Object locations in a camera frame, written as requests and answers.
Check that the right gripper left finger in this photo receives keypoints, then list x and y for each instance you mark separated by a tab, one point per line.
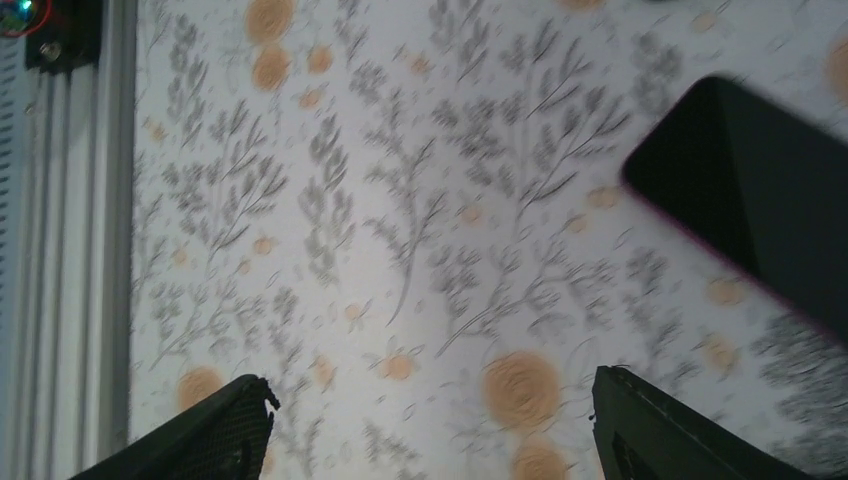
224	436

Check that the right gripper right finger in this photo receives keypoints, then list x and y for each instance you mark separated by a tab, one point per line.
641	432

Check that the magenta smartphone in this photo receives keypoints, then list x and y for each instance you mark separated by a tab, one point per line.
760	187

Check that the floral patterned table mat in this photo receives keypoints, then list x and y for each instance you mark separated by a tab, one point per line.
408	216

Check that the aluminium front rail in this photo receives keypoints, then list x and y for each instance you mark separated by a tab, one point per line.
66	168

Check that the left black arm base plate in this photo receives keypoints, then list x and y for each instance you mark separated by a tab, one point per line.
65	35

